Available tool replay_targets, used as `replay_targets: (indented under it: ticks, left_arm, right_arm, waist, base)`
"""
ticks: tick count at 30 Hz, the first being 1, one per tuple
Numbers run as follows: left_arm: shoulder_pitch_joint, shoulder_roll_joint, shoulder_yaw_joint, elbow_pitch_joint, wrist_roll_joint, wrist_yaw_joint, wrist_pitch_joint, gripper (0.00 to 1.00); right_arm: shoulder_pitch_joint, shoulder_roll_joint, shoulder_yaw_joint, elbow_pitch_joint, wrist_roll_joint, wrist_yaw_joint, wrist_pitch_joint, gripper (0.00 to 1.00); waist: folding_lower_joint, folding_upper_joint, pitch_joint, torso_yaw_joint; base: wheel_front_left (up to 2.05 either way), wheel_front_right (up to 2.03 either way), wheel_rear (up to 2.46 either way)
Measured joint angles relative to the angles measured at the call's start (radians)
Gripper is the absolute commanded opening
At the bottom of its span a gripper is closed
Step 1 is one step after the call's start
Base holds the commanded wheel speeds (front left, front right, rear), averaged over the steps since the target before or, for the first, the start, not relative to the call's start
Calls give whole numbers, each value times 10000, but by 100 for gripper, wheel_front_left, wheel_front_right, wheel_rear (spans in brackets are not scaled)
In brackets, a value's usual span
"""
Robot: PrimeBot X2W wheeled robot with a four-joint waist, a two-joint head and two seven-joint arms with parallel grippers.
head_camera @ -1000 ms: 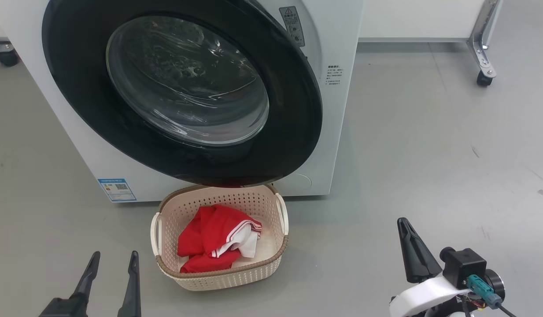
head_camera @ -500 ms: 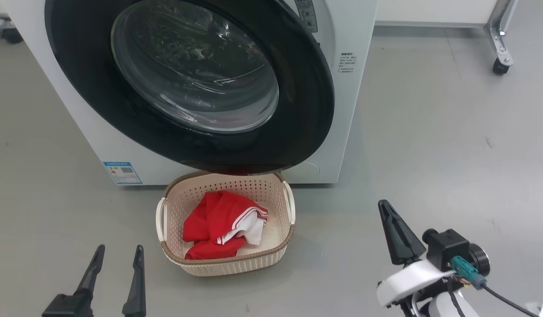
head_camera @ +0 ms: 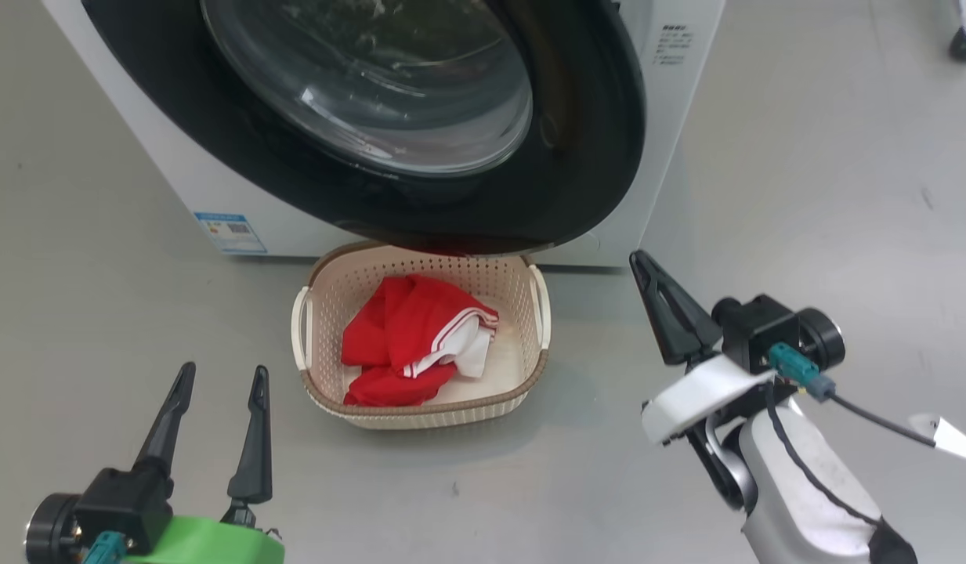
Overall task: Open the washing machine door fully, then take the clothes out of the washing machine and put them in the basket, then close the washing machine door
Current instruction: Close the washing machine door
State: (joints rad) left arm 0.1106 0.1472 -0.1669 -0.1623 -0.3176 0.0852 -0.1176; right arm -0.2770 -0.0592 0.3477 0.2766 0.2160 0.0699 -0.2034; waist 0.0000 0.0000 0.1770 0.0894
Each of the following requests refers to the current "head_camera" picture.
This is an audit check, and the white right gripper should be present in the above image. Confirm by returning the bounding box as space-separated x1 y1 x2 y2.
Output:
630 251 777 447

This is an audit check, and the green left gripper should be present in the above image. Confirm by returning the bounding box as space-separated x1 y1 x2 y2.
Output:
126 362 286 564

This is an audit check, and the washing machine door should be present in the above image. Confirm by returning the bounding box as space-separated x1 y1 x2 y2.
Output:
81 0 648 258

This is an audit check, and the red and white garment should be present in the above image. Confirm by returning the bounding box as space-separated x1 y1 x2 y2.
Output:
340 274 501 408

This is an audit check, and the white front-load washing machine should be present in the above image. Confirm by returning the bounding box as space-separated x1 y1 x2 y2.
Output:
42 0 726 269

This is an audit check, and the cream perforated laundry basket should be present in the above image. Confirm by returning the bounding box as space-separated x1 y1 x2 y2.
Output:
291 241 552 430

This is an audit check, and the blue energy label sticker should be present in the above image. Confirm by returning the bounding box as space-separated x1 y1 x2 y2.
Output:
194 211 268 255

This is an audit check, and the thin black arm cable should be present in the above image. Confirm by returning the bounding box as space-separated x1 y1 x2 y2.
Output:
765 384 918 564

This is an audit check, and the white cable tag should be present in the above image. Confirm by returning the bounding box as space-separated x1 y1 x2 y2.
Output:
910 414 966 461

